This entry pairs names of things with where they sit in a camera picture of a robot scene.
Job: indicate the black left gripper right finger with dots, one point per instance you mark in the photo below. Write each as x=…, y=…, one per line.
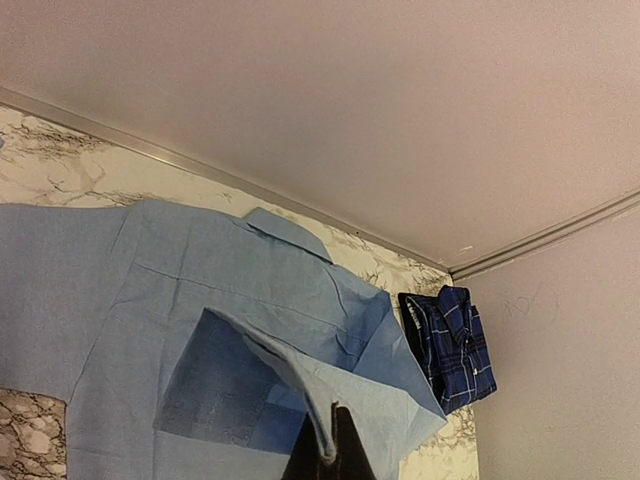
x=351, y=461

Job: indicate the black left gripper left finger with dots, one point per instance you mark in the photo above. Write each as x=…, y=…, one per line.
x=305, y=462

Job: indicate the light blue long sleeve shirt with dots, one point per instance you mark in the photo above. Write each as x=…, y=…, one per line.
x=191, y=344

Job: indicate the dark blue plaid folded shirt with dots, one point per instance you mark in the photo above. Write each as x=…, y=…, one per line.
x=461, y=349

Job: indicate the right aluminium corner post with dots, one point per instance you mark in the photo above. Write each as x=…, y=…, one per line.
x=547, y=237

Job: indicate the aluminium back table rail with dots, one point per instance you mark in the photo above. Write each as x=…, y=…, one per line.
x=64, y=118

